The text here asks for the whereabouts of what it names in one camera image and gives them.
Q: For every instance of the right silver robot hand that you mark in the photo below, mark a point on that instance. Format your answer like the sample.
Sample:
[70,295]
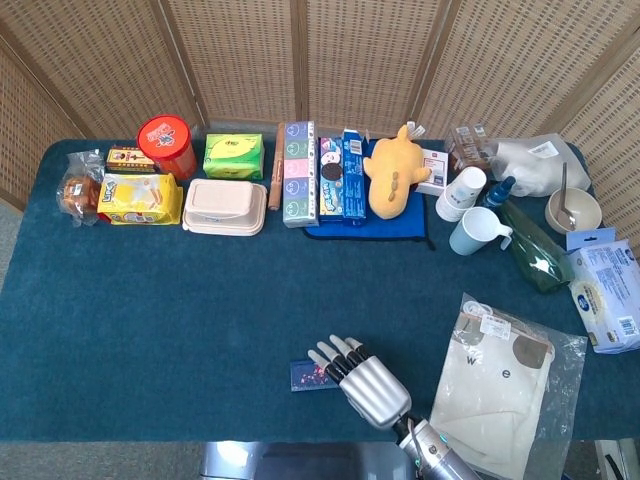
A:
[375,390]

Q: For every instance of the blue cardboard glasses case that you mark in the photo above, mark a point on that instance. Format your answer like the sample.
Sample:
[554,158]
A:
[310,376]

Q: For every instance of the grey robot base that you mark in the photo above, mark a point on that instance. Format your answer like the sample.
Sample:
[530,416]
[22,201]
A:
[300,462]

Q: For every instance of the canvas bag in clear plastic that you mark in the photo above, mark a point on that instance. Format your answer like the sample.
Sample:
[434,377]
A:
[500,390]

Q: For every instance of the blue cloth mat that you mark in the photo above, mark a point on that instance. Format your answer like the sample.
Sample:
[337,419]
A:
[400,230]

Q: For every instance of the light blue plastic mug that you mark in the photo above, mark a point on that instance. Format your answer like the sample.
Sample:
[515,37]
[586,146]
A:
[475,230]

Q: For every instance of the dark blue open carton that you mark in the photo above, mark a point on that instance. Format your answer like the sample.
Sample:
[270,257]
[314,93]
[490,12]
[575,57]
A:
[354,185]

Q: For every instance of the green glass bottle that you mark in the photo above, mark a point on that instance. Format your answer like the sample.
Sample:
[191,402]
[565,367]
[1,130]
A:
[535,250]

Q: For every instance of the blue sandwich cookie box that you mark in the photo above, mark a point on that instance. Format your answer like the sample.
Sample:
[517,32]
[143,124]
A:
[331,180]

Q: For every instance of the stack of paper cups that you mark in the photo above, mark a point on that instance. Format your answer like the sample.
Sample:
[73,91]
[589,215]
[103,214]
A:
[460,192]

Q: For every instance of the yellow plush toy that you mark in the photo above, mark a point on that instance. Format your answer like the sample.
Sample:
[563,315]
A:
[395,170]

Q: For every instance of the pastel pocket tissue multipack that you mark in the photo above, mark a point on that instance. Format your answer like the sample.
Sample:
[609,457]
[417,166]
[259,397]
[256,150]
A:
[300,175]

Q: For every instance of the small white box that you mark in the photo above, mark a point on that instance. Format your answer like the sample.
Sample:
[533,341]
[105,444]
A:
[435,170]

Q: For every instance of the dark blue small bottle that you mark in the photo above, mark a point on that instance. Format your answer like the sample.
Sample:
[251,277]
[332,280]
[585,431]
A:
[497,195]

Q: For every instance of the beige plastic lunch box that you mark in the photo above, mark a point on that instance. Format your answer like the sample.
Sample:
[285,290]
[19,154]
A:
[222,205]

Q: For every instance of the wooden rolling pin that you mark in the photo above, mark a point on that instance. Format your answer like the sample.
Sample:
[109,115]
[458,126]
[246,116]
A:
[276,170]

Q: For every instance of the white wet wipes pack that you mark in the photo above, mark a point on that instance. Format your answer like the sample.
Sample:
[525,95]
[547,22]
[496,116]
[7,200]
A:
[605,295]

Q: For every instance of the clear plastic container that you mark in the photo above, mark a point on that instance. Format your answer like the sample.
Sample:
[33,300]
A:
[467,150]

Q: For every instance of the blue hang card package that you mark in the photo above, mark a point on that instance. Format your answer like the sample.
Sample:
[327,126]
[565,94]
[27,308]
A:
[590,239]

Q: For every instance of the beige bowl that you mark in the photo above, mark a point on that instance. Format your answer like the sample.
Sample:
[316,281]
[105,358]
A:
[580,210]

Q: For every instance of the green tissue pack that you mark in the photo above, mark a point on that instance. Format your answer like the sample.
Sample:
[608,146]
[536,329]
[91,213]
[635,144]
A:
[232,155]

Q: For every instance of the metal spoon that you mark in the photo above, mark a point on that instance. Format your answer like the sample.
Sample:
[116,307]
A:
[564,190]

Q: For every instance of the white plastic bag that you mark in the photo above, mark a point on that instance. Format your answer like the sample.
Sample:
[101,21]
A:
[530,160]

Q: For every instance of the yellow biscuit pack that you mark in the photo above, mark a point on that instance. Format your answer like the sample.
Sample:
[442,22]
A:
[140,200]

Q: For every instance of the orange tub with red lid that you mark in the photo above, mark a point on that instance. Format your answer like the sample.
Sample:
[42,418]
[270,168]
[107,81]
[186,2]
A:
[165,137]

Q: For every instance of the small red yellow snack box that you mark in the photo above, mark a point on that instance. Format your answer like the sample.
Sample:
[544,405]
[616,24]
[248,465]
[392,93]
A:
[127,159]

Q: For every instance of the woven folding screen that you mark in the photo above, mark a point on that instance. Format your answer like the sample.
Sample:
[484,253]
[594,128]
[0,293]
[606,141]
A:
[250,60]

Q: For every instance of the bread in clear bag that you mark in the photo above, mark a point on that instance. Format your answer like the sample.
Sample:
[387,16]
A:
[80,192]

